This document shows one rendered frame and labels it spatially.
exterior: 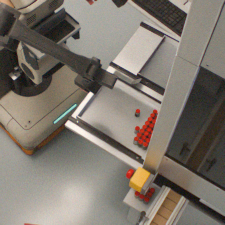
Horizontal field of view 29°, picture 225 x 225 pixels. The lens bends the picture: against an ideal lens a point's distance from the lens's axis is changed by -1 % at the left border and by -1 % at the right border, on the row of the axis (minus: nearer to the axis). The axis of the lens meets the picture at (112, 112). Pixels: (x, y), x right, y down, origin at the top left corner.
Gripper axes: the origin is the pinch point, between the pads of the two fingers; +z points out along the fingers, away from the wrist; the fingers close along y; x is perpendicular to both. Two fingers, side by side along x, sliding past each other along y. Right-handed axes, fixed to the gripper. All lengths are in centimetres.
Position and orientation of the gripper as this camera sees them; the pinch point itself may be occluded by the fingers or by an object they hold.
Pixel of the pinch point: (86, 90)
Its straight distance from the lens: 182.8
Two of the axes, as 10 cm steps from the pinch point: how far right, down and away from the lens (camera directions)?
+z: -1.7, 3.5, 9.2
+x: 5.3, -7.6, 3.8
